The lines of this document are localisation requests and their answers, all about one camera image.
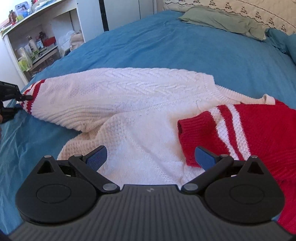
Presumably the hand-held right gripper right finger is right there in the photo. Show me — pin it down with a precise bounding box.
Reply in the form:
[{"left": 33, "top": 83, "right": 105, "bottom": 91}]
[{"left": 181, "top": 146, "right": 264, "bottom": 194}]

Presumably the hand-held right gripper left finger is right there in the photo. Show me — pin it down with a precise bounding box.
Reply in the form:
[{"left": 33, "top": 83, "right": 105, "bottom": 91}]
[{"left": 37, "top": 145, "right": 120, "bottom": 193}]

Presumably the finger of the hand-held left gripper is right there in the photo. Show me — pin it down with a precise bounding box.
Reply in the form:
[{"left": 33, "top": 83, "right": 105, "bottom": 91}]
[
  {"left": 0, "top": 101, "right": 23, "bottom": 124},
  {"left": 15, "top": 94, "right": 33, "bottom": 102}
]

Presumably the white and red knit sweater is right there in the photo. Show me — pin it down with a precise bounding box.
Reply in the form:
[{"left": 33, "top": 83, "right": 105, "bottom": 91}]
[{"left": 19, "top": 67, "right": 296, "bottom": 235}]

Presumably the green packet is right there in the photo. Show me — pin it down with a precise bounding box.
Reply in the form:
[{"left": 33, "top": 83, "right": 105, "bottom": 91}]
[{"left": 18, "top": 57, "right": 33, "bottom": 73}]

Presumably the white pump lotion bottle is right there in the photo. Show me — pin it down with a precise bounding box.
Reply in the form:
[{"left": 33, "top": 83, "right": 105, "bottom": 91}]
[{"left": 26, "top": 35, "right": 38, "bottom": 54}]

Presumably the clear plastic bag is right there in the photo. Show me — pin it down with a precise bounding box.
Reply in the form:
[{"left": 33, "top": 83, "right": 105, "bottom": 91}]
[{"left": 57, "top": 30, "right": 83, "bottom": 57}]

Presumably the blue printed tin box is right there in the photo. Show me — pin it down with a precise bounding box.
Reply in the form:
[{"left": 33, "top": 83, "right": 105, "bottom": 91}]
[{"left": 14, "top": 1, "right": 32, "bottom": 17}]

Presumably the white shelf unit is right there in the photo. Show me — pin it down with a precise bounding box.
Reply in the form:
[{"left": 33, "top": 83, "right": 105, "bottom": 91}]
[{"left": 0, "top": 0, "right": 86, "bottom": 84}]

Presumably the blue bed blanket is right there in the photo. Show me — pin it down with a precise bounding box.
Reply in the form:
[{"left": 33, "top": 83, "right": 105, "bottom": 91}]
[{"left": 0, "top": 10, "right": 296, "bottom": 235}]

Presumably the white wardrobe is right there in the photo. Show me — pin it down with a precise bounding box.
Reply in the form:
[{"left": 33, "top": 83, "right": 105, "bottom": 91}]
[{"left": 99, "top": 0, "right": 164, "bottom": 32}]

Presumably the green pillow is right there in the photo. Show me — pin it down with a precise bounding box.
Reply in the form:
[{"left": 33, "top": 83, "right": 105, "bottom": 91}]
[{"left": 178, "top": 5, "right": 267, "bottom": 41}]

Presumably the blue pillow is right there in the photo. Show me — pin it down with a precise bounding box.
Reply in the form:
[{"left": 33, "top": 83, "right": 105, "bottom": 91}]
[{"left": 265, "top": 28, "right": 296, "bottom": 66}]

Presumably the cream patterned bedspread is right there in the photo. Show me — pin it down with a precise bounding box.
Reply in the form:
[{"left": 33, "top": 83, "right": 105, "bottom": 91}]
[{"left": 163, "top": 0, "right": 296, "bottom": 36}]

